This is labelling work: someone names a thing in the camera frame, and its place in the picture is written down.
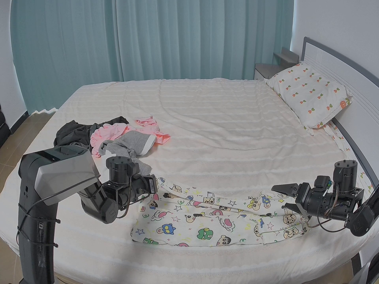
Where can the black chest of drawers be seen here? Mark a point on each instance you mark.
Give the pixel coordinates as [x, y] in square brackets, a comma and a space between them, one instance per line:
[3, 129]

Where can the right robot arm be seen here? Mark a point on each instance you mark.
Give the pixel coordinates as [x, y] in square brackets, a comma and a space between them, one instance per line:
[345, 176]

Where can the grey white garment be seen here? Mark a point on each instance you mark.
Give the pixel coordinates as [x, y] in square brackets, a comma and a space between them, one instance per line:
[133, 139]

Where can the blue-green curtain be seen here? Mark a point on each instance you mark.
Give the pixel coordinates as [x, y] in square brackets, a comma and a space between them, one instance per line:
[65, 40]
[207, 28]

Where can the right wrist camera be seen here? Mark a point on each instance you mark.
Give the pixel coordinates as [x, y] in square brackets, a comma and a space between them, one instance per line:
[322, 182]

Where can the white printed pyjama top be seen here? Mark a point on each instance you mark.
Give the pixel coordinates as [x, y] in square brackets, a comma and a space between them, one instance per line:
[192, 226]

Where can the pink garment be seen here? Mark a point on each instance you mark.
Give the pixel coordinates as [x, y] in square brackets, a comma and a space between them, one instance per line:
[108, 133]

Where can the black garment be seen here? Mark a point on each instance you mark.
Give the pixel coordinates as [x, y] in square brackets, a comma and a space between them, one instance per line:
[74, 132]

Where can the bed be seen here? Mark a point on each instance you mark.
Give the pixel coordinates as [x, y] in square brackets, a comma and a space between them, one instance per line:
[222, 123]

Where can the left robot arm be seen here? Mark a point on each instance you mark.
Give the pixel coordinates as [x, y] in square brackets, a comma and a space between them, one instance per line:
[32, 203]

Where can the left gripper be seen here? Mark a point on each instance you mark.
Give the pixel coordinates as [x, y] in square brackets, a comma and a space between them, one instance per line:
[150, 185]

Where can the white printed pillow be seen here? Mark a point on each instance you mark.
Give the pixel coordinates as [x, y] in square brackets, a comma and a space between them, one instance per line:
[311, 96]

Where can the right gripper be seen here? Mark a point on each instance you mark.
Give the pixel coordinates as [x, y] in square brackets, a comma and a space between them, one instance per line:
[311, 201]

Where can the grey white bedside table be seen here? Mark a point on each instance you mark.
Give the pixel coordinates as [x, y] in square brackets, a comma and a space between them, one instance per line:
[263, 69]

